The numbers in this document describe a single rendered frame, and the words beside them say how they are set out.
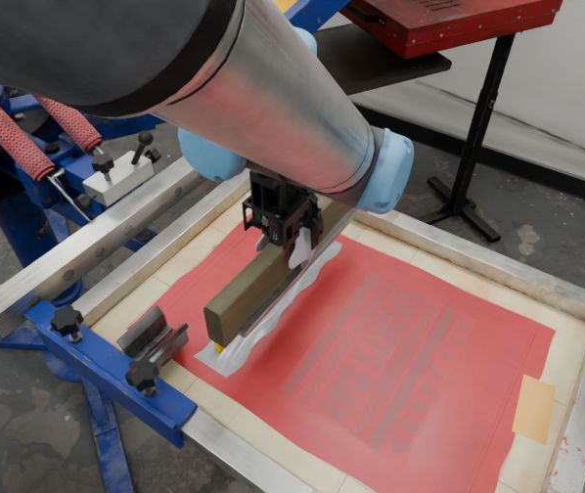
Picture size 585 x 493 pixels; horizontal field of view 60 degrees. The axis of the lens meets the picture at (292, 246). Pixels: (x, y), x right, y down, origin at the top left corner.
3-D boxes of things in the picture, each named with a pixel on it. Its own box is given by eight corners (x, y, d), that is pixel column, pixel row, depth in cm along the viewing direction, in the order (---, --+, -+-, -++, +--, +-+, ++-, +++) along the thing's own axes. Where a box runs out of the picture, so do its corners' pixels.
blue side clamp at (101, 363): (202, 423, 77) (197, 400, 72) (180, 450, 74) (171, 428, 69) (72, 330, 88) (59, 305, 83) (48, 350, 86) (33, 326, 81)
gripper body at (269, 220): (243, 233, 72) (236, 163, 64) (278, 201, 77) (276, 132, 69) (287, 254, 69) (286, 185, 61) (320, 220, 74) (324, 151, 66)
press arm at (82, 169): (149, 201, 105) (144, 182, 101) (127, 218, 101) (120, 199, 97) (92, 172, 111) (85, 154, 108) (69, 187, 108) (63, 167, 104)
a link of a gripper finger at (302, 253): (284, 285, 78) (274, 239, 72) (304, 261, 81) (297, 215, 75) (300, 291, 76) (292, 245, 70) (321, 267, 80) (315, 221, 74)
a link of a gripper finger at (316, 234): (293, 245, 77) (286, 198, 72) (300, 238, 78) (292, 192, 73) (320, 253, 75) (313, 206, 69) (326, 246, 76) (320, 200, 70)
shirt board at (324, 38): (381, 38, 188) (383, 16, 182) (449, 87, 162) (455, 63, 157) (-11, 124, 147) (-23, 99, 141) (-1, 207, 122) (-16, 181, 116)
